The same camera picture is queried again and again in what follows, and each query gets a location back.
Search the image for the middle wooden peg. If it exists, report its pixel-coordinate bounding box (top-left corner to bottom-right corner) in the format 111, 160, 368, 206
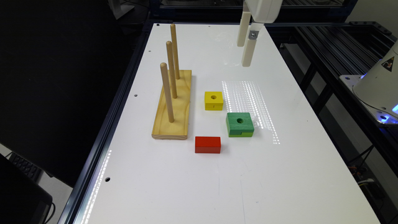
166, 41, 177, 99

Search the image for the front wooden peg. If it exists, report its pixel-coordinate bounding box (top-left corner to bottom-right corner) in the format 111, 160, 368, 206
160, 62, 174, 123

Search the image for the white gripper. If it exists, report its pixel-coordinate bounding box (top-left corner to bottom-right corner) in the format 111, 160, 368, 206
237, 0, 282, 67

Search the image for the black aluminium frame rack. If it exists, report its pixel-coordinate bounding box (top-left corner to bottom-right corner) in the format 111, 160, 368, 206
279, 21, 398, 175

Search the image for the rear wooden peg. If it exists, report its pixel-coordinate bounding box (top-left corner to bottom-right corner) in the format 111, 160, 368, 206
170, 24, 180, 80

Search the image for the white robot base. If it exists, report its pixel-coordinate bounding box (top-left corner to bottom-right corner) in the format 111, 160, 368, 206
340, 44, 397, 125

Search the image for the green wooden block with hole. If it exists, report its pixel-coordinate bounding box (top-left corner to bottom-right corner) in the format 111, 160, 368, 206
226, 113, 254, 137

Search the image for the red wooden block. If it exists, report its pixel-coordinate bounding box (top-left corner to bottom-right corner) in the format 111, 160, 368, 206
195, 136, 221, 154

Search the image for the yellow wooden block with hole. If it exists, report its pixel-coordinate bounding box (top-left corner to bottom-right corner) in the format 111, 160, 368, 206
205, 91, 223, 111

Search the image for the wooden peg board base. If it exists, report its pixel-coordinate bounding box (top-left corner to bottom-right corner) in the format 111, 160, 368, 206
152, 70, 192, 140

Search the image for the wooden peg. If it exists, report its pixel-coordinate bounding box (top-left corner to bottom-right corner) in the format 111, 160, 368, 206
170, 24, 180, 80
160, 62, 174, 123
166, 41, 177, 99

